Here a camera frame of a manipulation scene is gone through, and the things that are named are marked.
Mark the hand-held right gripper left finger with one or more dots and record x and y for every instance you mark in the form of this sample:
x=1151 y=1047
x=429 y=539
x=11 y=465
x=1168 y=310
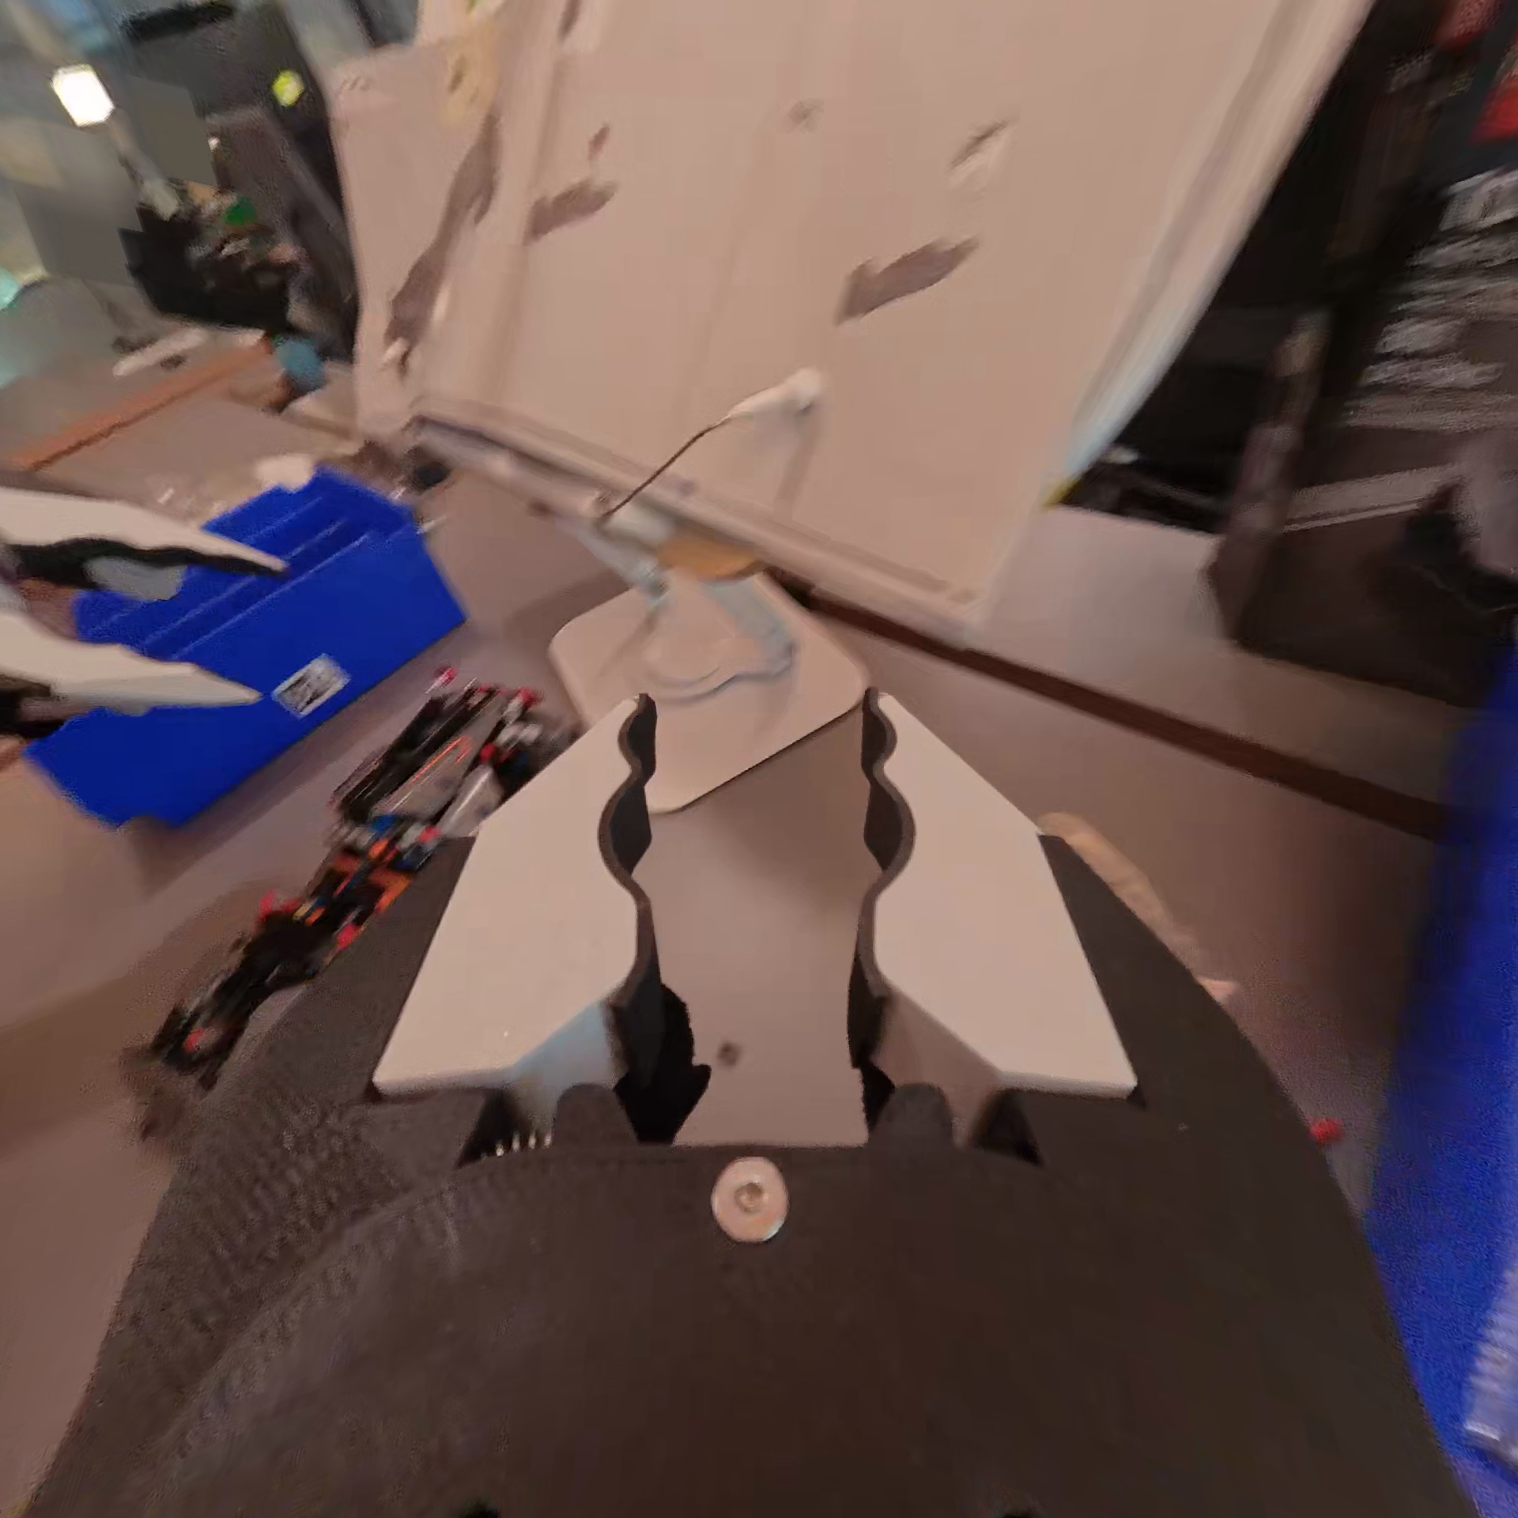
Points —
x=523 y=950

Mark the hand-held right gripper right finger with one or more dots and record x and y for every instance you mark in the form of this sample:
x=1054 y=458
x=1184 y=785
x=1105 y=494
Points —
x=983 y=950

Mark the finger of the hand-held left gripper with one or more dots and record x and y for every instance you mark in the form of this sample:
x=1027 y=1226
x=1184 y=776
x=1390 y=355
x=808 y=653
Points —
x=94 y=671
x=94 y=523

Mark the grey and black lego car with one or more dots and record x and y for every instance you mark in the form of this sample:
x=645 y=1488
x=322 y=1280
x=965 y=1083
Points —
x=403 y=807

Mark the blue plastic bin with tag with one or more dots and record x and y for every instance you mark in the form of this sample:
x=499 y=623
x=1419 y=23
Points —
x=333 y=617

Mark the lego instruction booklet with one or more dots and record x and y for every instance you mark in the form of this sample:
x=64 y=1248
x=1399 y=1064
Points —
x=889 y=357

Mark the white book stand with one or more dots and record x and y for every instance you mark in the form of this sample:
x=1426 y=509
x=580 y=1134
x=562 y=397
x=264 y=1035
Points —
x=736 y=688

